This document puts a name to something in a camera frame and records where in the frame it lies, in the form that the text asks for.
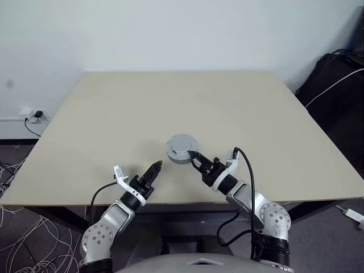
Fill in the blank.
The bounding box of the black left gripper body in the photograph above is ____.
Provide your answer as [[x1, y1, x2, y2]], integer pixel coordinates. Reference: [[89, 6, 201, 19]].
[[129, 175, 155, 204]]

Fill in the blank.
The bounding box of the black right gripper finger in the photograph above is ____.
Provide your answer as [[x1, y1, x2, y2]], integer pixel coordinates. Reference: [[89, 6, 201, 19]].
[[188, 151, 213, 169], [191, 160, 206, 175]]

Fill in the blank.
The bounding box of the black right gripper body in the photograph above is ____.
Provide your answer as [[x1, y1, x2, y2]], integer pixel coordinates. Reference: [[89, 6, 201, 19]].
[[201, 157, 229, 188]]

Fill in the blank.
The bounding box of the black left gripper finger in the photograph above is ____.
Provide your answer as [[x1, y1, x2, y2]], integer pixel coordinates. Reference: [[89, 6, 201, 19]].
[[141, 160, 161, 184], [146, 160, 164, 187]]

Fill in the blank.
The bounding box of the grey round metal disc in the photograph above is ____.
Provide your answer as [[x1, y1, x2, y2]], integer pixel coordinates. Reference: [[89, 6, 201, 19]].
[[164, 133, 201, 156]]

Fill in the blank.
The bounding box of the silver robot torso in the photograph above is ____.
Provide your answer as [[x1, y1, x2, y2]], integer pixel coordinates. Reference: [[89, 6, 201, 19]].
[[113, 254, 294, 273]]

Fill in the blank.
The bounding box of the white power strip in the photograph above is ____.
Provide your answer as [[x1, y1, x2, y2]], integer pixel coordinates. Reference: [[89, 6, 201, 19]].
[[334, 204, 364, 231]]

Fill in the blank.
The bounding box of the black bag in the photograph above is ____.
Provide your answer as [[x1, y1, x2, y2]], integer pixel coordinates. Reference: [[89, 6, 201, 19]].
[[295, 52, 364, 139]]

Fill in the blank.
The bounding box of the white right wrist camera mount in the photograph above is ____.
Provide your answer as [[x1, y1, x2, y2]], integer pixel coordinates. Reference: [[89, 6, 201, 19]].
[[212, 150, 239, 192]]

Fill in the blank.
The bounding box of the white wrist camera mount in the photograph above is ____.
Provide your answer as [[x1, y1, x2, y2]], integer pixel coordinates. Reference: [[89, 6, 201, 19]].
[[212, 150, 239, 192], [113, 164, 144, 206]]

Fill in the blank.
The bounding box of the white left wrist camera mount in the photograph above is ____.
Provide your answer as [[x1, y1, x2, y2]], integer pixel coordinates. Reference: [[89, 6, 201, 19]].
[[113, 164, 144, 206]]

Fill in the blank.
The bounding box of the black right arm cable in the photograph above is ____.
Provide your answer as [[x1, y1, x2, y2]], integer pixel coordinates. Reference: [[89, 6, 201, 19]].
[[217, 146, 258, 261]]

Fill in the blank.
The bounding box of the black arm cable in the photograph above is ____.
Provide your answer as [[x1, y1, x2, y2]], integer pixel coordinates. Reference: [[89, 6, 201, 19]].
[[86, 183, 119, 228], [217, 146, 258, 261]]

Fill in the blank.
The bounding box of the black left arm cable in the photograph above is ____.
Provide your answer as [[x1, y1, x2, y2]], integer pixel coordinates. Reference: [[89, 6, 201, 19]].
[[86, 183, 119, 228]]

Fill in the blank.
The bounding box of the black table frame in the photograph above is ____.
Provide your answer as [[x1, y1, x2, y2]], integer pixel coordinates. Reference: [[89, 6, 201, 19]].
[[24, 198, 364, 229]]

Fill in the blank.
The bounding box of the thin black adapter cable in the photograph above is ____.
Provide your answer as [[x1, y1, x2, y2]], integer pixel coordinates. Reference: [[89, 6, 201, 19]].
[[23, 117, 42, 138]]

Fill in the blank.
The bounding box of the white wall socket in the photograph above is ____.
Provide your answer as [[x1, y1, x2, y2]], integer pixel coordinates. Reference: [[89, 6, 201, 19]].
[[18, 107, 52, 124]]

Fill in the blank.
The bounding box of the white cable over bag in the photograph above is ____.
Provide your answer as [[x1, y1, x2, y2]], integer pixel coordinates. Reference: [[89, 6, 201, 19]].
[[305, 67, 364, 109]]

